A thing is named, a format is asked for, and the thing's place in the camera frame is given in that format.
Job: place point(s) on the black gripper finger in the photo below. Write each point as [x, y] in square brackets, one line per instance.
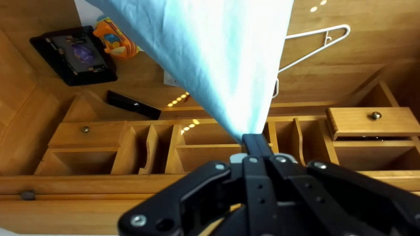
[261, 203]

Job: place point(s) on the light blue towel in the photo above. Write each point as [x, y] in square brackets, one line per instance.
[224, 52]

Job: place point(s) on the black remote bar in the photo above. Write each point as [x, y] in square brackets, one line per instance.
[131, 105]

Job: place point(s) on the wooden roll-top desk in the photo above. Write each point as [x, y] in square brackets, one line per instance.
[71, 162]

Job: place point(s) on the black tablet device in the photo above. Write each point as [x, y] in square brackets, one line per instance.
[76, 55]

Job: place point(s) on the white wire hanger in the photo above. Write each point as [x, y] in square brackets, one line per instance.
[306, 44]

